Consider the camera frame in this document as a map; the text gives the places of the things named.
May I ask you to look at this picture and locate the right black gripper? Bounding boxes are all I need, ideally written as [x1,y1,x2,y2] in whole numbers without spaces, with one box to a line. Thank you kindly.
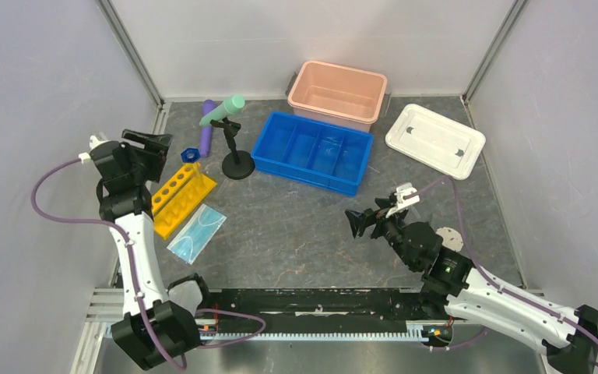
[344,198,417,271]

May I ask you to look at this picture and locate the blue funnel with stem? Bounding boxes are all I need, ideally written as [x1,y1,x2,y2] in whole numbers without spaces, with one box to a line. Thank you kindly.
[181,147,201,164]

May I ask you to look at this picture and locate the yellow test tube rack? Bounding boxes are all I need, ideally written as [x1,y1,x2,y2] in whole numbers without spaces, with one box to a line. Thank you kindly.
[152,162,217,240]

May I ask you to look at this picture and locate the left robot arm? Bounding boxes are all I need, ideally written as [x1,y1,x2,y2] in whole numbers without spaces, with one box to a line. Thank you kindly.
[80,129,215,371]

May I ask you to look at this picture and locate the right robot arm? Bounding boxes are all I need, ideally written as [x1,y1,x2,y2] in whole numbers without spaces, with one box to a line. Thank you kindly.
[350,198,598,373]

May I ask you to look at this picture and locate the purple foam cylinder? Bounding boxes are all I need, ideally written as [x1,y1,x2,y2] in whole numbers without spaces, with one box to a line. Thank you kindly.
[199,100,216,158]

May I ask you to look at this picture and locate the blue divided plastic tray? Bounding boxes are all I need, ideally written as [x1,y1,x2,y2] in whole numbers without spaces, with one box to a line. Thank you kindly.
[252,111,374,196]

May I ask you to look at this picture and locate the green foam cylinder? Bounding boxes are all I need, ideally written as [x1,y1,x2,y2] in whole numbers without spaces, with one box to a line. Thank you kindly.
[199,94,245,127]

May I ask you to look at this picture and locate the white round disc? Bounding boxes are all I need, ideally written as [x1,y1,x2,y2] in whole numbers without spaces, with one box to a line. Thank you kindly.
[436,227,464,252]

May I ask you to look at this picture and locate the blue face mask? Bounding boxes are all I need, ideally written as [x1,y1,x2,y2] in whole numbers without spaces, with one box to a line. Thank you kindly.
[167,204,227,264]

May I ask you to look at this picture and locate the white plastic lid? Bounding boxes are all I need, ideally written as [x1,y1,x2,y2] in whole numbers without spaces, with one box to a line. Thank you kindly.
[385,104,486,180]

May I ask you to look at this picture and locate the pink plastic bin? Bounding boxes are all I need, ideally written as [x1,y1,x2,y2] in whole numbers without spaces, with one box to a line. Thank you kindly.
[287,60,388,132]

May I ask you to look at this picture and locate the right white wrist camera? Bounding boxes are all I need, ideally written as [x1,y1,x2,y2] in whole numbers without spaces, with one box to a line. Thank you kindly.
[385,182,420,218]

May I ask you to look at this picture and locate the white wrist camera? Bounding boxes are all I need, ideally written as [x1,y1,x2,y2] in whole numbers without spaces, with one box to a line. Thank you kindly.
[78,132,108,164]
[385,182,420,218]

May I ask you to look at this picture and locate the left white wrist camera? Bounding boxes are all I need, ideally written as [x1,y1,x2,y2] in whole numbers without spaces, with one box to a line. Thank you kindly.
[78,132,108,164]

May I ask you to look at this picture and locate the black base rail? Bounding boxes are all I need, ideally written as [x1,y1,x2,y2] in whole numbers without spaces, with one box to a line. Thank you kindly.
[201,288,450,334]

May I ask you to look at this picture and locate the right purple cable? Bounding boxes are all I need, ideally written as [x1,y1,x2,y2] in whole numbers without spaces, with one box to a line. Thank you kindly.
[412,175,598,374]

